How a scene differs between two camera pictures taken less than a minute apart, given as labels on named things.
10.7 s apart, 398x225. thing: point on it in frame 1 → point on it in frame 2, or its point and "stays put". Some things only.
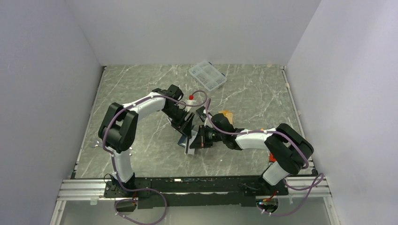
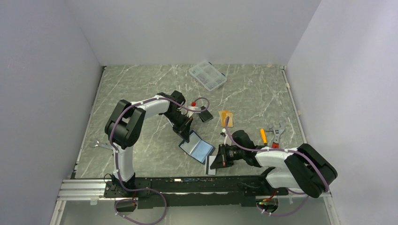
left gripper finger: (187, 127) stays put
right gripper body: (211, 135) → (233, 153)
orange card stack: (229, 116) stays put
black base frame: (192, 192) stays put
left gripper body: (178, 116) stays put
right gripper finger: (199, 141) → (221, 160)
